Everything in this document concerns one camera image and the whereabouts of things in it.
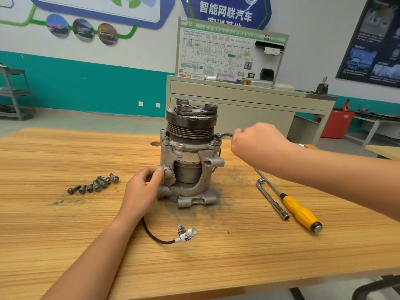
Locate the dark wall poster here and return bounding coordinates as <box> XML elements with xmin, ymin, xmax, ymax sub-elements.
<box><xmin>335</xmin><ymin>0</ymin><xmax>400</xmax><ymax>88</ymax></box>

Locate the blue rounded infographic panel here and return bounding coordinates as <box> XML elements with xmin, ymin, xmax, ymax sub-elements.
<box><xmin>28</xmin><ymin>0</ymin><xmax>176</xmax><ymax>30</ymax></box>

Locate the small black device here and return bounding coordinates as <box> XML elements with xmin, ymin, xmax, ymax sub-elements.
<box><xmin>314</xmin><ymin>76</ymin><xmax>330</xmax><ymax>95</ymax></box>

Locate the person's right forearm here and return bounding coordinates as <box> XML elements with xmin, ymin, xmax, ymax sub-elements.
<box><xmin>282</xmin><ymin>143</ymin><xmax>400</xmax><ymax>223</ymax></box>

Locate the red cabinet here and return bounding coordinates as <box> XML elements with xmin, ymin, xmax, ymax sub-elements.
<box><xmin>320</xmin><ymin>108</ymin><xmax>355</xmax><ymax>139</ymax></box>

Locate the beige workbench cabinet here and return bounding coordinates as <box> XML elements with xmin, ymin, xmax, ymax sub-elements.
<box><xmin>165</xmin><ymin>75</ymin><xmax>337</xmax><ymax>146</ymax></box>

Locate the person's left forearm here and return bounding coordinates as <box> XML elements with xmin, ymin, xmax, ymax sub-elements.
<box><xmin>40</xmin><ymin>212</ymin><xmax>137</xmax><ymax>300</ymax></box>

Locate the round photo wall decal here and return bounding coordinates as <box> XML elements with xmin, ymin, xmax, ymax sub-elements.
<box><xmin>72</xmin><ymin>18</ymin><xmax>95</xmax><ymax>42</ymax></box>
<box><xmin>46</xmin><ymin>13</ymin><xmax>70</xmax><ymax>39</ymax></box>
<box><xmin>97</xmin><ymin>23</ymin><xmax>119</xmax><ymax>45</ymax></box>

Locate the person's right hand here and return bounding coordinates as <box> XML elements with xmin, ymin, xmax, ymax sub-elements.
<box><xmin>230</xmin><ymin>122</ymin><xmax>296</xmax><ymax>174</ymax></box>

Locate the blue hexagon wall sign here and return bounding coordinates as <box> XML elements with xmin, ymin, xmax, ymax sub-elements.
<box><xmin>181</xmin><ymin>0</ymin><xmax>273</xmax><ymax>30</ymax></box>

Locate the person's left hand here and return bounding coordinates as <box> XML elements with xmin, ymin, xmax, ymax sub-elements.
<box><xmin>115</xmin><ymin>166</ymin><xmax>166</xmax><ymax>224</ymax></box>

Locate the silver L-shaped socket wrench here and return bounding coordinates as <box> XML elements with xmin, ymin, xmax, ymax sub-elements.
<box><xmin>256</xmin><ymin>178</ymin><xmax>291</xmax><ymax>221</ymax></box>

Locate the grey metal compressor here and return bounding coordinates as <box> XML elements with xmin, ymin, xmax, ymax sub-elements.
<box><xmin>141</xmin><ymin>99</ymin><xmax>225</xmax><ymax>245</ymax></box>

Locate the white wiring display board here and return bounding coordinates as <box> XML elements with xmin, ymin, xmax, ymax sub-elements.
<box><xmin>175</xmin><ymin>17</ymin><xmax>290</xmax><ymax>85</ymax></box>

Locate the grey metal shelf cart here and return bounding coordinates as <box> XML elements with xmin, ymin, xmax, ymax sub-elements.
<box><xmin>0</xmin><ymin>64</ymin><xmax>35</xmax><ymax>121</ymax></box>

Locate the yellow handled screwdriver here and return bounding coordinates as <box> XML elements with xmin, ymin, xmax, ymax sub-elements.
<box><xmin>255</xmin><ymin>170</ymin><xmax>324</xmax><ymax>234</ymax></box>

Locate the wooden side table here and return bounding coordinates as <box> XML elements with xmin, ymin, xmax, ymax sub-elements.
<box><xmin>365</xmin><ymin>144</ymin><xmax>400</xmax><ymax>161</ymax></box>

